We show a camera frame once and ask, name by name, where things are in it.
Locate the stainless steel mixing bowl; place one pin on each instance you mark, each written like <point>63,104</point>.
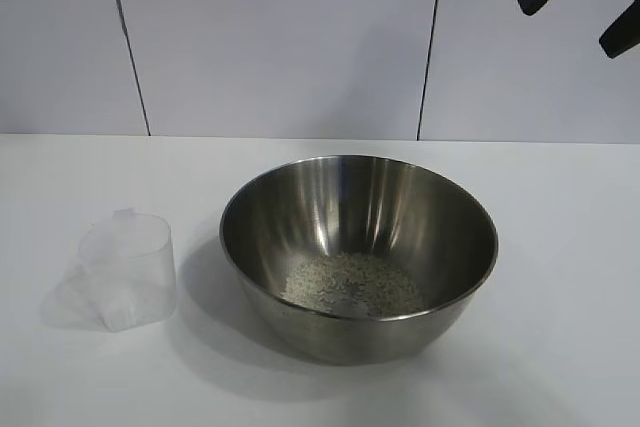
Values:
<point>360,227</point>

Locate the clear plastic measuring cup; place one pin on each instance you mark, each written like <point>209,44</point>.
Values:
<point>130,267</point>

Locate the white rice grains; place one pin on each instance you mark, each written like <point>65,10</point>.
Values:
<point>350,282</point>

